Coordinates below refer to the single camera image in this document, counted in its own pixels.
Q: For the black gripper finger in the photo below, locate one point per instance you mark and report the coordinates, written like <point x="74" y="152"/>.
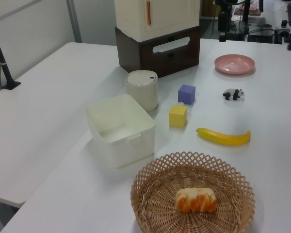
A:
<point x="221" y="37"/>
<point x="225" y="37"/>

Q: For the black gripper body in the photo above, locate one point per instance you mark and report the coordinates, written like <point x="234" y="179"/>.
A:
<point x="224" y="21"/>

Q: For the dark brown wooden drawer housing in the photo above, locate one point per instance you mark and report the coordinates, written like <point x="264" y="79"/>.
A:
<point x="128" y="51"/>

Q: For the pink plastic plate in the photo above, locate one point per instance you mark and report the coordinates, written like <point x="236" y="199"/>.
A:
<point x="234" y="64"/>

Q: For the black equipment box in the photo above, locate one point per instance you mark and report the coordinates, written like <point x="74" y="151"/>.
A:
<point x="260" y="36"/>

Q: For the panda toy figurine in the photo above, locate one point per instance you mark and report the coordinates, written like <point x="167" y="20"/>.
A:
<point x="233" y="94"/>

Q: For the purple foam cube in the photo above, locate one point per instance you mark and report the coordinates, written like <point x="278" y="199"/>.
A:
<point x="186" y="95"/>

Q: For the small crumpled white object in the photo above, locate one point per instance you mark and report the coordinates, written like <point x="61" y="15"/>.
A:
<point x="180" y="104"/>

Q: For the yellow foam cube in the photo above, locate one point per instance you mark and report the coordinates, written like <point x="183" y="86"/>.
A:
<point x="177" y="117"/>

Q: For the cream mini trash can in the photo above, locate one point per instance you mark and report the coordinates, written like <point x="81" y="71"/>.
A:
<point x="141" y="92"/>

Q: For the yellow toy banana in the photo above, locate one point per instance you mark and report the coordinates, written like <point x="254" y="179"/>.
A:
<point x="224" y="138"/>

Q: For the white plastic storage bin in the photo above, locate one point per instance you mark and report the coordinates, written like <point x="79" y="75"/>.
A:
<point x="121" y="136"/>

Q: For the orange-crusted toy bread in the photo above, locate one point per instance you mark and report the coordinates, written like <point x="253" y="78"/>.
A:
<point x="196" y="200"/>

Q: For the woven wicker basket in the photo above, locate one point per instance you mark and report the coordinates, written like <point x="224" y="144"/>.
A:
<point x="160" y="194"/>

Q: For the black camera stand pole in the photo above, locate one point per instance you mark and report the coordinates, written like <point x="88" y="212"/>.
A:
<point x="2" y="65"/>

